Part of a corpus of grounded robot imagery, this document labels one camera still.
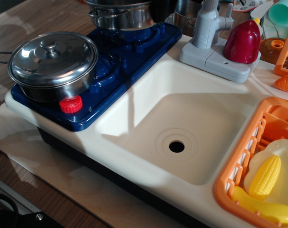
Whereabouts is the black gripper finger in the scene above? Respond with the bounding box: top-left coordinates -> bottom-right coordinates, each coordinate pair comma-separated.
150,0 -> 178,23

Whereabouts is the stainless steel pan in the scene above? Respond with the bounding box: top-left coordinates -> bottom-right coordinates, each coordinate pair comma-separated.
85,0 -> 155,31

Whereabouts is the blue toy stove top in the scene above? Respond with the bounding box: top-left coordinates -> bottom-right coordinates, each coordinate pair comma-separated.
10,23 -> 182,132

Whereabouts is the red stove knob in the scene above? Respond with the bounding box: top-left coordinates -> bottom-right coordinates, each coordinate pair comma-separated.
59,95 -> 83,114

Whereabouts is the cream toy sink unit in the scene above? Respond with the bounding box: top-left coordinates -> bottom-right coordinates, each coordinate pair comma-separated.
5,36 -> 288,228

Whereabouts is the steel pot behind faucet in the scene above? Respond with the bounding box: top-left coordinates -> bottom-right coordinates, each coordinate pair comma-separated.
173,0 -> 202,37

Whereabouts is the grey toy faucet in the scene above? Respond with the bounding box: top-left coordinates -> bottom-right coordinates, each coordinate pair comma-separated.
180,0 -> 261,83

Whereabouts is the dark red plastic pepper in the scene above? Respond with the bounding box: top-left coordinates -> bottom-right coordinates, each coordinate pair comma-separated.
223,19 -> 261,64

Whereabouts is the amber transparent pot lid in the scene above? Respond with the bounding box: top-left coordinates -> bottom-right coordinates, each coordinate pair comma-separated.
259,38 -> 288,68

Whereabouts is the steel pot with lid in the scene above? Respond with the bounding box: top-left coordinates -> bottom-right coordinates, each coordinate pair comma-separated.
7,32 -> 98,102

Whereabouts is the teal plastic cup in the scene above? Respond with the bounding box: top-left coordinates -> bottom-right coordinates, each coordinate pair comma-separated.
269,0 -> 288,25

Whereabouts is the orange dish rack basket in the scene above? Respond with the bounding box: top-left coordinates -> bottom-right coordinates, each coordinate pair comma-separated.
214,97 -> 288,228

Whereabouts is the yellow toy corn cob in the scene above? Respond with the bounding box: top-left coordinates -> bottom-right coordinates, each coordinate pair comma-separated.
248,155 -> 281,201

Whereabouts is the translucent cream plate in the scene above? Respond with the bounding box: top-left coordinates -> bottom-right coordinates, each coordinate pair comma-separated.
243,139 -> 288,205

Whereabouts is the yellow toy banana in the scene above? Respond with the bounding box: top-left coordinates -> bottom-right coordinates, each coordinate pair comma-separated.
231,186 -> 288,226

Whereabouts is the orange upright rack frame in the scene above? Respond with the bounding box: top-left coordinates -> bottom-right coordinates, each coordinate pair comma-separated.
274,34 -> 288,76

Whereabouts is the black bracket with screw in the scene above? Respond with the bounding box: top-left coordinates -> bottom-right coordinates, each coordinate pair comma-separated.
0,192 -> 64,228

